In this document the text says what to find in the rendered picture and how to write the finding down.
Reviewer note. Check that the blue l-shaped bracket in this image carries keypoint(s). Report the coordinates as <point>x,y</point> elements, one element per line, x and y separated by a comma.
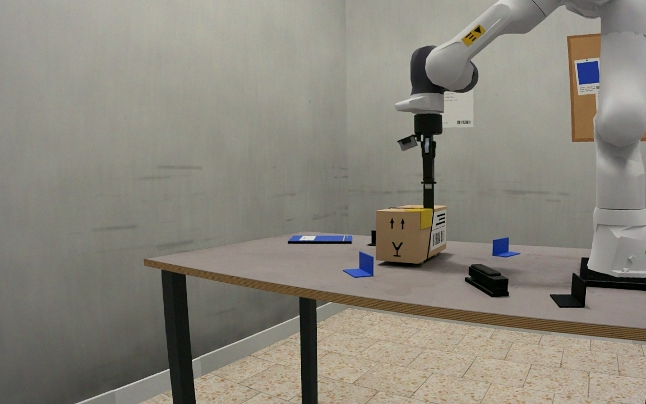
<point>501,248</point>

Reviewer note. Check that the yellow flat panel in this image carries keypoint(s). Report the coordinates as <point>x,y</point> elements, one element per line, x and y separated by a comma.
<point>426,216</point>

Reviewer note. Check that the blue l-shaped angle piece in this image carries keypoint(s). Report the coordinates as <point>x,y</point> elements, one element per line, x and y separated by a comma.
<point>365,267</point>

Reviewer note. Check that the blue notebook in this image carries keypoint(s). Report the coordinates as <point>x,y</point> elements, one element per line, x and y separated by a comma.
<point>320,240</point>

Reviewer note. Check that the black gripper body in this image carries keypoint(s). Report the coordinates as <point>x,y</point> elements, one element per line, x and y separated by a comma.
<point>428,124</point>

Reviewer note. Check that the brown cardboard box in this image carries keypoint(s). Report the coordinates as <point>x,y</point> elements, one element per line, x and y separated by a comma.
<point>399,237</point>

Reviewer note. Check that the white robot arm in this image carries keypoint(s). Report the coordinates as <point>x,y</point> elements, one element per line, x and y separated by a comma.
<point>619,219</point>

